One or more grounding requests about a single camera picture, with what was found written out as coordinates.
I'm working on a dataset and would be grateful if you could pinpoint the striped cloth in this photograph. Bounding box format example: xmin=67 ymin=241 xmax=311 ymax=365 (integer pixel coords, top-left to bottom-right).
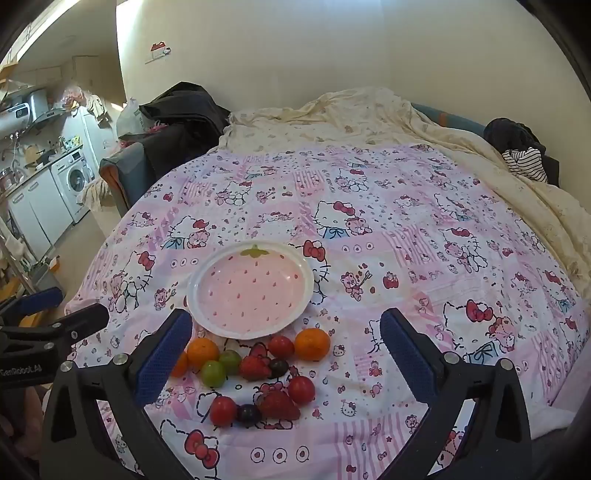
xmin=502 ymin=148 xmax=548 ymax=182

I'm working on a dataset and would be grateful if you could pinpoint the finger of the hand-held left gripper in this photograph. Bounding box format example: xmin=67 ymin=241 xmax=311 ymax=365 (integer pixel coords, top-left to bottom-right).
xmin=0 ymin=287 xmax=64 ymax=326
xmin=0 ymin=303 xmax=110 ymax=356

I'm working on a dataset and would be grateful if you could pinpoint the green grape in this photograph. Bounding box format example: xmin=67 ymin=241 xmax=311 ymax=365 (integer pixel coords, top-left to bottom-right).
xmin=218 ymin=350 xmax=242 ymax=376
xmin=201 ymin=360 xmax=227 ymax=387

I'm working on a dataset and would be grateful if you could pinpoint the pink cartoon printed blanket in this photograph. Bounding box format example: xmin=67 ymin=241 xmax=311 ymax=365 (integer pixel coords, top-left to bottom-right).
xmin=65 ymin=143 xmax=591 ymax=480

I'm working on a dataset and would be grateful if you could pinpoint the pink plastic bag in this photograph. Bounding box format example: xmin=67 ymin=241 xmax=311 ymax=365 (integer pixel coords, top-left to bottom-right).
xmin=62 ymin=85 xmax=86 ymax=109

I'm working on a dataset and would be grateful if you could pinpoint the strawberry print plate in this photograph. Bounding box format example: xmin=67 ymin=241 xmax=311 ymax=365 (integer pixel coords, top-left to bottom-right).
xmin=186 ymin=241 xmax=315 ymax=341

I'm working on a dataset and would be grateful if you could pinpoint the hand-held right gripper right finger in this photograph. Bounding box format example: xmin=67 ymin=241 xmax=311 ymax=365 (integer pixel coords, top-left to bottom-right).
xmin=369 ymin=308 xmax=532 ymax=480

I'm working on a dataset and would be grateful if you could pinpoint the dark cloth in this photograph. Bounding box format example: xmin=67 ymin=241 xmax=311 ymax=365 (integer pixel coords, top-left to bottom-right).
xmin=484 ymin=117 xmax=561 ymax=185

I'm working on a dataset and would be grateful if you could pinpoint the silver range hood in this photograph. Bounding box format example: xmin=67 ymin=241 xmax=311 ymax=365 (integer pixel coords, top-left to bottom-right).
xmin=0 ymin=90 xmax=65 ymax=139

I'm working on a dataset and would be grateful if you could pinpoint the white washing machine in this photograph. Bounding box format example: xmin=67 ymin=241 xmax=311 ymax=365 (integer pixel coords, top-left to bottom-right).
xmin=51 ymin=150 xmax=95 ymax=222

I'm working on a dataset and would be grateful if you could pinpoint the blue padded bed frame panel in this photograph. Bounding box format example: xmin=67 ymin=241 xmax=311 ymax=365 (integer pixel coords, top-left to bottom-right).
xmin=411 ymin=102 xmax=488 ymax=137
xmin=99 ymin=141 xmax=158 ymax=217

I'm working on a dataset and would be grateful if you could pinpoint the cream duvet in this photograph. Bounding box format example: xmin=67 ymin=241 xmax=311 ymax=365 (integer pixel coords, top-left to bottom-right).
xmin=217 ymin=87 xmax=591 ymax=296

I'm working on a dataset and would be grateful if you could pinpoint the black jacket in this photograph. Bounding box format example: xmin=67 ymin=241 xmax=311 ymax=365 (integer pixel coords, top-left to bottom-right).
xmin=139 ymin=82 xmax=232 ymax=153

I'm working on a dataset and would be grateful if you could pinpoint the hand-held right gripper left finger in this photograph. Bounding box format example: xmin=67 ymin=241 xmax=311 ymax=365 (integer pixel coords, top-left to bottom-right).
xmin=39 ymin=308 xmax=204 ymax=480

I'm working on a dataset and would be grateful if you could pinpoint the beige hanging cloth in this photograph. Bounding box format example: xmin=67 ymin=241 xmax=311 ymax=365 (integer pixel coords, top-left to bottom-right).
xmin=85 ymin=95 xmax=109 ymax=121

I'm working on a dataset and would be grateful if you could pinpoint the strawberry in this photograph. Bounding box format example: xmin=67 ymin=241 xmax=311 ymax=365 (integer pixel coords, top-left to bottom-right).
xmin=238 ymin=344 xmax=272 ymax=382
xmin=256 ymin=391 xmax=302 ymax=422

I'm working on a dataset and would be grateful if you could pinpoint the red white wall sticker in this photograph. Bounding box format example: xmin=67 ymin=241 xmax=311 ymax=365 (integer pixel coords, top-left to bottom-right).
xmin=144 ymin=41 xmax=172 ymax=63

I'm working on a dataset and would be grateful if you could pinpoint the beige wall cabinet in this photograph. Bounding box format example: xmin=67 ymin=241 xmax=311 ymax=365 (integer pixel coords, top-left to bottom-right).
xmin=69 ymin=55 xmax=125 ymax=104

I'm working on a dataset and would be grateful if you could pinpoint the white plastic bag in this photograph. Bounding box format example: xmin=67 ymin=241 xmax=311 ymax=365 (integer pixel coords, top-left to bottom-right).
xmin=116 ymin=97 xmax=153 ymax=139

